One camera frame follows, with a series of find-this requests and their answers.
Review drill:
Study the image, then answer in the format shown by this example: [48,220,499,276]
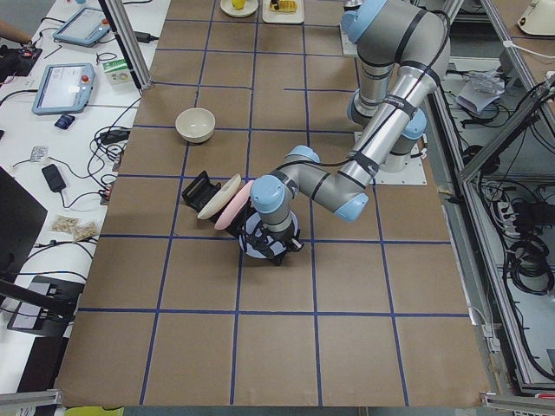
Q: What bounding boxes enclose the aluminium frame post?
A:
[98,0,152,91]

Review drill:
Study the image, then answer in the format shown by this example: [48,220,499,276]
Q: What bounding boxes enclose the pink plate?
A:
[214,180,254,231]

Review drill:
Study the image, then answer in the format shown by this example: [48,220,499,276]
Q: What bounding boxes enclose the black power adapter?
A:
[134,31,159,43]

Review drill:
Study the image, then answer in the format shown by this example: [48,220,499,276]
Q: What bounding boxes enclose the green white carton box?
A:
[102,59,133,86]

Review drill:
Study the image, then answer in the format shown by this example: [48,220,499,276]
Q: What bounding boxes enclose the black dish rack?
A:
[181,170,300,266]

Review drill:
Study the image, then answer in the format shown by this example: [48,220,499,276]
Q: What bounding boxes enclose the black smartphone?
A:
[42,164,66,192]

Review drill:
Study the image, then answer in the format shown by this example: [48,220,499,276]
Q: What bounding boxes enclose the upper blue teach pendant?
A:
[53,7,110,47]

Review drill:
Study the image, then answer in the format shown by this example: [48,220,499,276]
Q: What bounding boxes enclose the blue teach pendant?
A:
[32,62,95,115]
[53,7,110,47]

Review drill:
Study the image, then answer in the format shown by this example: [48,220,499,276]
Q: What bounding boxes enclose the blue round plate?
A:
[238,211,304,265]

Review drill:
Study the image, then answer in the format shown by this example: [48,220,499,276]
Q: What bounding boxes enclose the cream ceramic bowl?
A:
[175,107,216,144]

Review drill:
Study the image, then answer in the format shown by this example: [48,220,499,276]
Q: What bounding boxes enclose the lower blue teach pendant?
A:
[32,62,95,115]

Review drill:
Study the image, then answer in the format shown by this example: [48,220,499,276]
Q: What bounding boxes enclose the white rectangular tray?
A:
[262,0,304,24]

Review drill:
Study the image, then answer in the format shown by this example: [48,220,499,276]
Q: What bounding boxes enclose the cream oval plate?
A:
[197,173,241,220]

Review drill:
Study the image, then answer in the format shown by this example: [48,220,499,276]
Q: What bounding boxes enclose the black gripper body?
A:
[249,227,304,265]

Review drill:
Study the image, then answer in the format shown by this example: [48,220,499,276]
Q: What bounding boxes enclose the yellow lemon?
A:
[232,0,245,10]

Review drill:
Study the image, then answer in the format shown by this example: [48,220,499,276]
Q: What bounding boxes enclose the yellow striped bread loaf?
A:
[269,0,297,13]

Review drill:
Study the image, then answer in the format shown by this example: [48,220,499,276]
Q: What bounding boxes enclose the cream round plate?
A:
[220,0,258,18]

